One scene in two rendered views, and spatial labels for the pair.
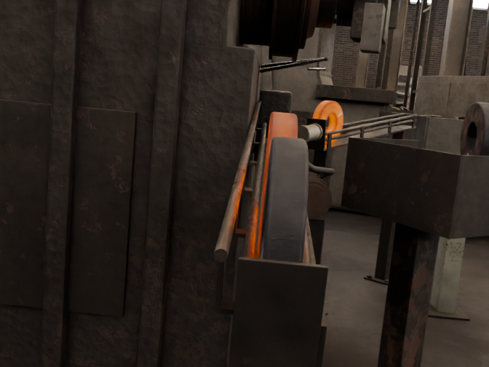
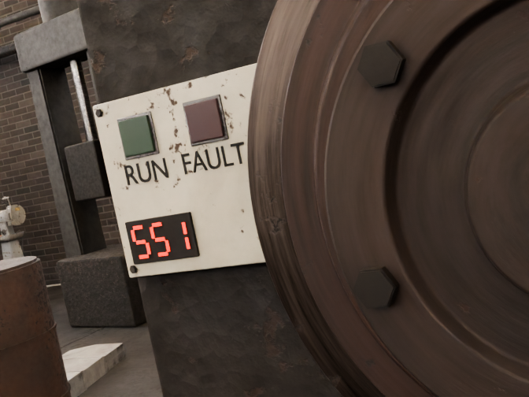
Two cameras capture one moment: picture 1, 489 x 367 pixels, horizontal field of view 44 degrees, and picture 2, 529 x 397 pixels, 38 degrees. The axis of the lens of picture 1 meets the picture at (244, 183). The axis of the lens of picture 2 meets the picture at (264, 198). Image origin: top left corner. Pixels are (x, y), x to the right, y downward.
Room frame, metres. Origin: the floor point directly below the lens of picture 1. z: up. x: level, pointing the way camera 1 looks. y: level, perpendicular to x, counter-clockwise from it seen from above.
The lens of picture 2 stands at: (1.69, -0.59, 1.17)
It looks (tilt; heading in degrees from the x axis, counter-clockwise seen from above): 4 degrees down; 117
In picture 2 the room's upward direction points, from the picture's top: 12 degrees counter-clockwise
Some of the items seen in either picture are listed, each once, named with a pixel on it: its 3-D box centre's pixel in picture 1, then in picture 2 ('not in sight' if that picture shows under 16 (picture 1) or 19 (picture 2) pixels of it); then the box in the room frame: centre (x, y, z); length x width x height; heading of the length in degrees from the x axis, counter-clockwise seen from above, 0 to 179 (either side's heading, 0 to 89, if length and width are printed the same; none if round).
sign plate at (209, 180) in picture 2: not in sight; (221, 172); (1.33, 0.04, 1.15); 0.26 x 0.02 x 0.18; 178
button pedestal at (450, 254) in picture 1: (452, 234); not in sight; (2.32, -0.83, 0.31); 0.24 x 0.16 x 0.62; 178
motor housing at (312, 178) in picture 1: (303, 253); not in sight; (1.99, -0.22, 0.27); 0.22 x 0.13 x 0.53; 178
